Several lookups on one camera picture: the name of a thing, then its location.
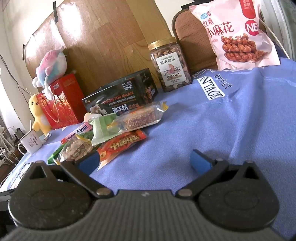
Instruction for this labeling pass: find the red gift bag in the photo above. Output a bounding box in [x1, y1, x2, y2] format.
[37, 73, 86, 130]

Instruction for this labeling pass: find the brown chair back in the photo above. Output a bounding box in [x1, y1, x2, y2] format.
[171, 9, 218, 74]

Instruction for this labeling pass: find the clear sesame bar packet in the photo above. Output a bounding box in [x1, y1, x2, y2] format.
[107, 101, 169, 133]

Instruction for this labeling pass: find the yellow plush duck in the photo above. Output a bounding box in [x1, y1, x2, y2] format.
[28, 94, 52, 136]

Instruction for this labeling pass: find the black sheep tin box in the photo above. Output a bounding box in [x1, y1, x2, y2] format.
[82, 68, 158, 115]

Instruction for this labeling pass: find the wooden pattern board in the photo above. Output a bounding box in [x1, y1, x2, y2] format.
[23, 1, 171, 95]

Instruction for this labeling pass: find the light green snack packet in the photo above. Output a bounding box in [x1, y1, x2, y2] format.
[90, 113, 120, 146]

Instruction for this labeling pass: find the white jelly cup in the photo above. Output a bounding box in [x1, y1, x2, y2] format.
[84, 113, 95, 123]

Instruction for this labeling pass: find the dark green snack packet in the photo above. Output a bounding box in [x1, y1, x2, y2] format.
[47, 131, 93, 165]

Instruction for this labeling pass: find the blue printed cloth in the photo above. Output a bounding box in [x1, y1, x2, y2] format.
[4, 58, 295, 240]

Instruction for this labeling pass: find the nut packet orange label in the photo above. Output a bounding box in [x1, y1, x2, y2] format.
[54, 134, 93, 165]

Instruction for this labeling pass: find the white mug with drawing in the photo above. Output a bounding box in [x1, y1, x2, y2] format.
[17, 130, 43, 155]

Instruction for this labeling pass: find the pink candy stick packet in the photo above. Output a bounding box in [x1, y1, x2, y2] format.
[60, 123, 92, 144]

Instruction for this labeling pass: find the red orange snack packet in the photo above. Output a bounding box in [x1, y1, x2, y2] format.
[97, 130, 147, 170]

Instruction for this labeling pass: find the pastel plush dolphin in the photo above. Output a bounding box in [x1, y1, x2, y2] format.
[32, 47, 67, 100]

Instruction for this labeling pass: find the pink twisted dough snack bag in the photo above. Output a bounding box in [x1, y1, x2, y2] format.
[189, 0, 280, 70]

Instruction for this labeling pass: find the cashew nut jar gold lid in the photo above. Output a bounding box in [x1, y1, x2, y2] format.
[148, 37, 192, 92]

